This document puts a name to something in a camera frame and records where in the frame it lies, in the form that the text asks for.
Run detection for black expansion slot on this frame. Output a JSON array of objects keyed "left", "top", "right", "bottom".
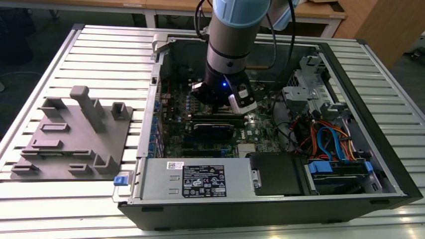
[{"left": 181, "top": 148, "right": 224, "bottom": 158}]

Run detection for green motherboard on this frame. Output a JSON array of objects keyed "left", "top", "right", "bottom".
[{"left": 158, "top": 82, "right": 294, "bottom": 159}]

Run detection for silver chipset heatsink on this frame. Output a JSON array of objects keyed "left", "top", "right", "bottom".
[{"left": 237, "top": 142, "right": 258, "bottom": 153}]

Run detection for metal drive cage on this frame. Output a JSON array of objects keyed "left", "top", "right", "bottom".
[{"left": 281, "top": 56, "right": 353, "bottom": 125}]

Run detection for silver power supply unit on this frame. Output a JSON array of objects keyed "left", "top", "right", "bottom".
[{"left": 128, "top": 157, "right": 262, "bottom": 200}]

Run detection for hard disk in blue carrier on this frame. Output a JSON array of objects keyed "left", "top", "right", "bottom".
[{"left": 306, "top": 160, "right": 373, "bottom": 179}]

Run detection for wooden desk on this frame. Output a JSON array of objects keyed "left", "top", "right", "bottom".
[
  {"left": 145, "top": 0, "right": 347, "bottom": 38},
  {"left": 0, "top": 0, "right": 157, "bottom": 29}
]

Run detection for grey parts rack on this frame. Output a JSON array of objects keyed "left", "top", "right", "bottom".
[{"left": 9, "top": 85, "right": 134, "bottom": 180}]

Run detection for black PC case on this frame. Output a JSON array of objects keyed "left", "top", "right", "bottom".
[{"left": 112, "top": 32, "right": 423, "bottom": 231}]

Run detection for wooden cabinet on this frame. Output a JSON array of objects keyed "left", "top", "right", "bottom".
[{"left": 333, "top": 0, "right": 425, "bottom": 69}]

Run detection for black camera cable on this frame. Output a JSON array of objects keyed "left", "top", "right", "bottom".
[{"left": 265, "top": 0, "right": 297, "bottom": 94}]

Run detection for orange wire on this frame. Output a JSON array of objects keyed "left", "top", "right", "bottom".
[
  {"left": 331, "top": 125, "right": 359, "bottom": 161},
  {"left": 308, "top": 120, "right": 325, "bottom": 156}
]

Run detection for blue data cable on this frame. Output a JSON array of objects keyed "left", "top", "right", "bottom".
[
  {"left": 315, "top": 126, "right": 334, "bottom": 160},
  {"left": 331, "top": 127, "right": 349, "bottom": 164}
]

